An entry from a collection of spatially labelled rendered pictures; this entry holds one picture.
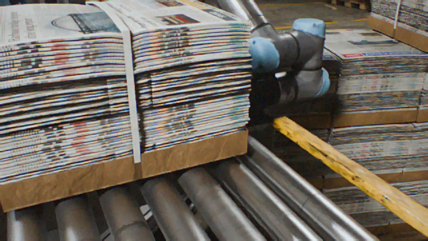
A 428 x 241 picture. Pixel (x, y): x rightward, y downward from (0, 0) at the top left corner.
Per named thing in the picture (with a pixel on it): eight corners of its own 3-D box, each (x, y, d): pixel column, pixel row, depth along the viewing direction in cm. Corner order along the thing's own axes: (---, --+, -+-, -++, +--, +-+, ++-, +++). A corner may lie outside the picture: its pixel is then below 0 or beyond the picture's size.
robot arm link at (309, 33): (303, 27, 82) (297, 76, 86) (334, 21, 88) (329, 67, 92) (275, 21, 87) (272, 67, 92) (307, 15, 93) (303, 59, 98)
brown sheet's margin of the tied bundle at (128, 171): (116, 108, 83) (114, 89, 81) (158, 175, 59) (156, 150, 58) (87, 113, 81) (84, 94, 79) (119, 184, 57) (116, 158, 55)
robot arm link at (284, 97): (275, 96, 98) (295, 108, 91) (260, 100, 96) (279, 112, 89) (277, 67, 94) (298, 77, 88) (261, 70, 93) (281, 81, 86)
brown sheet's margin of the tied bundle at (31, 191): (87, 112, 81) (84, 93, 79) (120, 185, 57) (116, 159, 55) (4, 127, 75) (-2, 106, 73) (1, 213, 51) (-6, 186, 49)
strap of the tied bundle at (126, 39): (103, 112, 82) (90, 1, 73) (143, 183, 59) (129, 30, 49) (99, 113, 82) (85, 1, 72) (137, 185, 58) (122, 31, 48)
